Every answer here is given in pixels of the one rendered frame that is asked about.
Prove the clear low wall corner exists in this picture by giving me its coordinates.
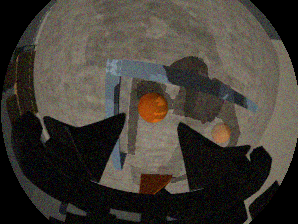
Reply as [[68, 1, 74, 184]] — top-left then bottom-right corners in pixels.
[[118, 76, 130, 164]]

